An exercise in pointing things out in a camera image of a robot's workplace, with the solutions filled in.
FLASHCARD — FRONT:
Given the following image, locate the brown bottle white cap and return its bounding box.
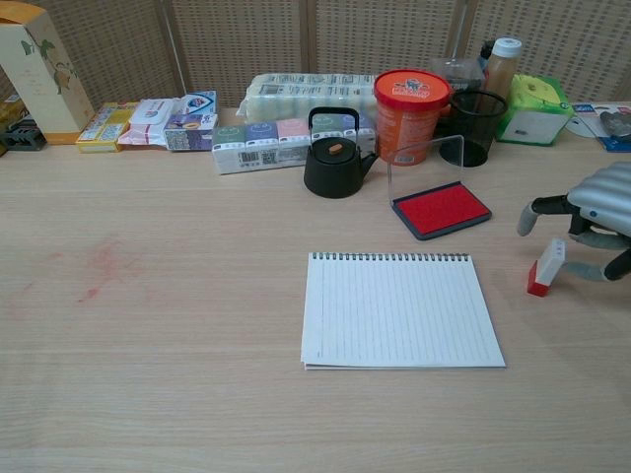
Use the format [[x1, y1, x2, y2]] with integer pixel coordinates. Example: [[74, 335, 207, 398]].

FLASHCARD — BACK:
[[484, 37, 524, 98]]

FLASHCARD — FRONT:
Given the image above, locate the black teapot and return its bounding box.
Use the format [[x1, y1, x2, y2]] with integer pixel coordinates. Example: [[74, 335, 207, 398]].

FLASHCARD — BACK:
[[303, 106, 380, 200]]

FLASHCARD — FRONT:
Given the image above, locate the blue and white box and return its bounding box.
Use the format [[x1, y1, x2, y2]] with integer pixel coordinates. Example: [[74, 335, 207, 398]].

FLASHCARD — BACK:
[[170, 90, 218, 119]]

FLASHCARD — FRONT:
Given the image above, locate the yellow cardboard box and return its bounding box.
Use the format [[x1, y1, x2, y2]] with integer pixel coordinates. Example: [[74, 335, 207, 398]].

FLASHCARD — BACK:
[[75, 101, 141, 154]]

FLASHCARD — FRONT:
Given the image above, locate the black mesh pen holder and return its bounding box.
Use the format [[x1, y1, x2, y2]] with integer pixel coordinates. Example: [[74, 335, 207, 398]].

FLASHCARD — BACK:
[[438, 90, 509, 169]]

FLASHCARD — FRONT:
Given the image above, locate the wooden folding screen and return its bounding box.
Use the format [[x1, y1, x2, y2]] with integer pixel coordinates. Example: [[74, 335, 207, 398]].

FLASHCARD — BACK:
[[0, 0, 631, 117]]

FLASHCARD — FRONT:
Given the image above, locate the red ink pad clear lid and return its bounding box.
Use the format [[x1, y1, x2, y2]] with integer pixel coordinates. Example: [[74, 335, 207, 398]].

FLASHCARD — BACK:
[[386, 133, 493, 242]]

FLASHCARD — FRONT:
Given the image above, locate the small purple box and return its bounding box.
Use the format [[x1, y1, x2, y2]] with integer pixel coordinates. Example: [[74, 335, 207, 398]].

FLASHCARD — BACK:
[[163, 112, 219, 153]]

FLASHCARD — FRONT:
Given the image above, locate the colourful pocket tissue multipack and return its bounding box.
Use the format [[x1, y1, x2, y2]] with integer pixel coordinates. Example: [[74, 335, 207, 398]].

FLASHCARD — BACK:
[[211, 116, 379, 176]]

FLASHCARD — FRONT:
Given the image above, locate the pink wet wipes pack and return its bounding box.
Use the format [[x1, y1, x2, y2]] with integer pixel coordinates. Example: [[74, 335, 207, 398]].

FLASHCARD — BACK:
[[116, 98, 183, 151]]

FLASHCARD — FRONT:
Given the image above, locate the blue blister card pack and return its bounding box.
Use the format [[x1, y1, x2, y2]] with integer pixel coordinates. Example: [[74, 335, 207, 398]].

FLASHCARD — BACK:
[[571, 101, 631, 154]]

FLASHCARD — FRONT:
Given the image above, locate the red and white stamp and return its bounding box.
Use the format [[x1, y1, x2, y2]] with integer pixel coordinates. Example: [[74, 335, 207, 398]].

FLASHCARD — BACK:
[[526, 237, 568, 298]]

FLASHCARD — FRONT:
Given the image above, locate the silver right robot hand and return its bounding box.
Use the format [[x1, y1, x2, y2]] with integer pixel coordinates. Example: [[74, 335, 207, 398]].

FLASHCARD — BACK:
[[516, 161, 631, 283]]

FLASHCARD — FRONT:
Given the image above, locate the green tissue box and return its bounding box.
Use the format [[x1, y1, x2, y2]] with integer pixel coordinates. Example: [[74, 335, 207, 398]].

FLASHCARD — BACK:
[[495, 73, 576, 148]]

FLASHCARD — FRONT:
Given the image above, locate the gold foil packet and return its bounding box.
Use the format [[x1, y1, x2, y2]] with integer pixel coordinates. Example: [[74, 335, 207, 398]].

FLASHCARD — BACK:
[[0, 96, 29, 127]]

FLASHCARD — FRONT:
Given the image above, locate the white spiral lined notebook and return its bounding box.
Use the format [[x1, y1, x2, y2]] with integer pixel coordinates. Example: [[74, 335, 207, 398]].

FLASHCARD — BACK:
[[299, 251, 508, 372]]

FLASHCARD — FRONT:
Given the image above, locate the tall cream gift box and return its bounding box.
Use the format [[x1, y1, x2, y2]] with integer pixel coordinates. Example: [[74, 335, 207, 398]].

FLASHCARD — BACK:
[[0, 1, 98, 146]]

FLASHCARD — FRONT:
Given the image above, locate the clear plastic box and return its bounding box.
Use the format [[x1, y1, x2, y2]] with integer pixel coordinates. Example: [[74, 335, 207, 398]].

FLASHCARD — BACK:
[[428, 57, 487, 95]]

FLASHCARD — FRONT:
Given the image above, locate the orange snack tub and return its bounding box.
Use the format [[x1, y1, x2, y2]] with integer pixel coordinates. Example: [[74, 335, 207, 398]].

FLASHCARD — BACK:
[[373, 68, 453, 168]]

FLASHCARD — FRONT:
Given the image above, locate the long clear-wrapped tissue pack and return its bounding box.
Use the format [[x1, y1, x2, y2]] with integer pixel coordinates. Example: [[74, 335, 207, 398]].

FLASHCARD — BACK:
[[236, 72, 379, 123]]

